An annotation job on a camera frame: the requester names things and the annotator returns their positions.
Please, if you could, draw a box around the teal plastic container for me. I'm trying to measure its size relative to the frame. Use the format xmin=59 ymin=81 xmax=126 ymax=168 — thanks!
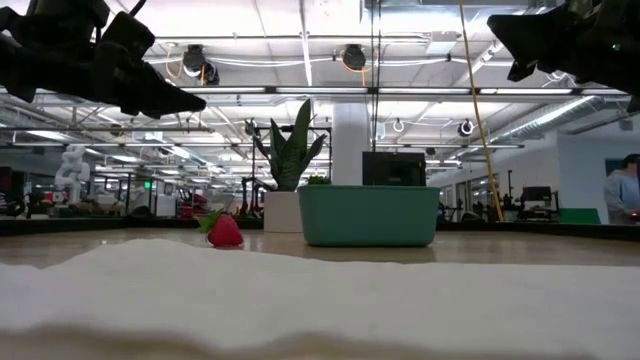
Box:
xmin=297 ymin=184 xmax=442 ymax=248

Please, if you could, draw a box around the white folded cloth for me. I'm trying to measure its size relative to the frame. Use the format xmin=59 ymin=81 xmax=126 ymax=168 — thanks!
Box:
xmin=0 ymin=238 xmax=640 ymax=360

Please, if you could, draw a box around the black hanging cable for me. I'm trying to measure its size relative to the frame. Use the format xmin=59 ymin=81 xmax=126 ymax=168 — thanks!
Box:
xmin=368 ymin=0 xmax=383 ymax=153

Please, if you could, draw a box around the green board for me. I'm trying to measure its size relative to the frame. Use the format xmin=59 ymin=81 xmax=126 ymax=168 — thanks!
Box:
xmin=559 ymin=207 xmax=602 ymax=226

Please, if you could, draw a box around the red strawberry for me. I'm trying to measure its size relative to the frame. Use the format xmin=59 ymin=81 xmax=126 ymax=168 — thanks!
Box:
xmin=194 ymin=209 xmax=245 ymax=249

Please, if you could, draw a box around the green snake plant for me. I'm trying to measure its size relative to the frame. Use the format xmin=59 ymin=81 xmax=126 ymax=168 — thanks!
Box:
xmin=254 ymin=98 xmax=329 ymax=193

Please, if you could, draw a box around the person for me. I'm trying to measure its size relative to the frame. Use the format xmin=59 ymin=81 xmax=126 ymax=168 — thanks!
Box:
xmin=601 ymin=153 xmax=640 ymax=227

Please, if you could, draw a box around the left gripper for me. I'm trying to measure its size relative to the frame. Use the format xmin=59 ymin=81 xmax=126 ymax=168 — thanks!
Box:
xmin=29 ymin=0 xmax=208 ymax=120

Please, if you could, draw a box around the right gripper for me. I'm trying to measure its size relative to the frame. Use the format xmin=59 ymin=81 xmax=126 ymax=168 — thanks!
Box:
xmin=486 ymin=0 xmax=609 ymax=84

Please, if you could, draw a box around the white plant pot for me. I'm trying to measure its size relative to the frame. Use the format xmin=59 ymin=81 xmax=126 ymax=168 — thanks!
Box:
xmin=262 ymin=190 xmax=304 ymax=234

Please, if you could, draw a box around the yellow hanging cable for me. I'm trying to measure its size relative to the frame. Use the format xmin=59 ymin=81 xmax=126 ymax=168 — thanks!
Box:
xmin=456 ymin=0 xmax=506 ymax=224

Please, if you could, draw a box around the black monitor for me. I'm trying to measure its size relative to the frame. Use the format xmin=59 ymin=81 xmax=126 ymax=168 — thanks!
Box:
xmin=519 ymin=185 xmax=554 ymax=204

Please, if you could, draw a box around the black aluminium frame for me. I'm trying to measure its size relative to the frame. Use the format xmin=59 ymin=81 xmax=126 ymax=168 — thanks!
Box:
xmin=0 ymin=215 xmax=640 ymax=240

